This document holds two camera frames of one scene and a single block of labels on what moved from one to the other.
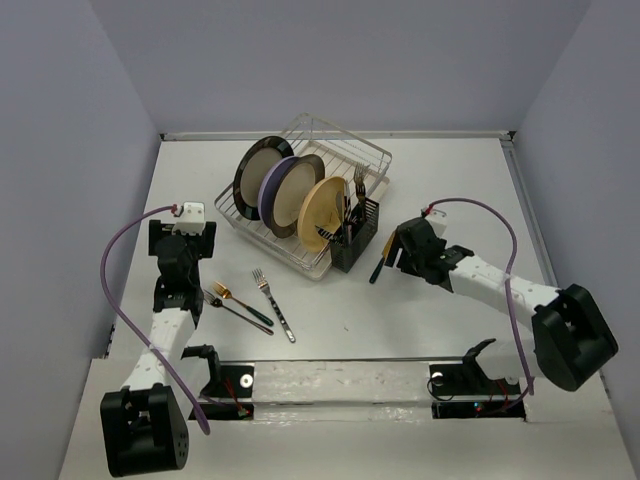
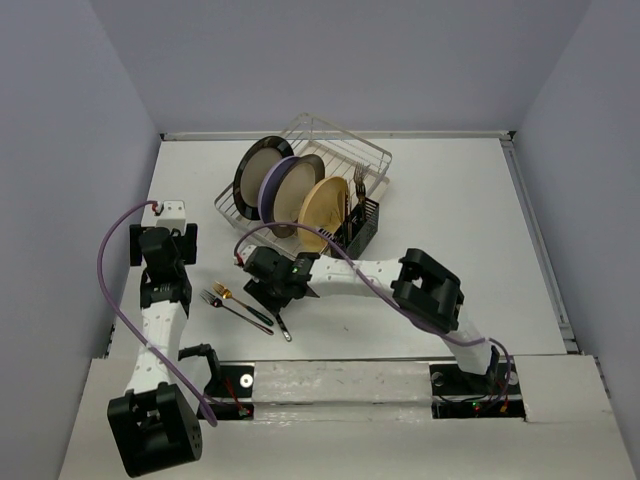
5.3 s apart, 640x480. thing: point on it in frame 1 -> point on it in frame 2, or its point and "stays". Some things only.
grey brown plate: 295,181 stays
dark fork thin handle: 211,299 stays
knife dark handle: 328,235 stays
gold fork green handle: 225,293 stays
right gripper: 403,261 -> 258,288
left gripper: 202,243 -> 185,244
